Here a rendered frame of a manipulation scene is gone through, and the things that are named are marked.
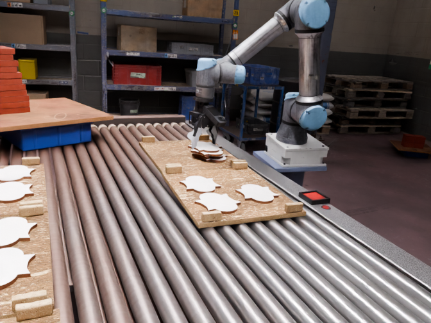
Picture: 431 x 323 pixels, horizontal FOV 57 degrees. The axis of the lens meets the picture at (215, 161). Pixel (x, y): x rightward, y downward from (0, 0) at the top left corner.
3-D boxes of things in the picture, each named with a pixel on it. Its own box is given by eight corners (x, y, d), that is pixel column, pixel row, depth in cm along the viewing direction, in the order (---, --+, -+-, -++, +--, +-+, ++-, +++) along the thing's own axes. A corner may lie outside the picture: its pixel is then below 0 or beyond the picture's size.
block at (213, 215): (219, 218, 113) (220, 209, 112) (222, 220, 111) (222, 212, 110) (199, 220, 111) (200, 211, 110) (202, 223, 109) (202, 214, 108)
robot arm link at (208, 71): (220, 59, 152) (199, 58, 150) (219, 88, 156) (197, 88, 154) (216, 57, 160) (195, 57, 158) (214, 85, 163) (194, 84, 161)
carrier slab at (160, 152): (210, 141, 194) (210, 139, 194) (247, 170, 159) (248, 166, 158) (138, 145, 181) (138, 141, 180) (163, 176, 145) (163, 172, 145)
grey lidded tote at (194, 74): (213, 84, 619) (214, 68, 612) (222, 88, 588) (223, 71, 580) (183, 83, 600) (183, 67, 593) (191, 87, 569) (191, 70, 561)
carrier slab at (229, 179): (247, 170, 158) (248, 166, 157) (306, 216, 122) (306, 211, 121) (161, 176, 145) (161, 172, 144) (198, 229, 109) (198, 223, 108)
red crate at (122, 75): (156, 82, 598) (157, 63, 589) (161, 86, 558) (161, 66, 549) (111, 80, 579) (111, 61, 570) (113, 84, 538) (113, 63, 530)
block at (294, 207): (299, 209, 122) (301, 200, 122) (303, 211, 121) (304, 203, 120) (283, 211, 120) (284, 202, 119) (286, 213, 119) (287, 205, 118)
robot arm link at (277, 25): (295, -11, 170) (205, 61, 173) (306, -11, 160) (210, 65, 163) (308, 12, 175) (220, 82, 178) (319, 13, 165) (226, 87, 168)
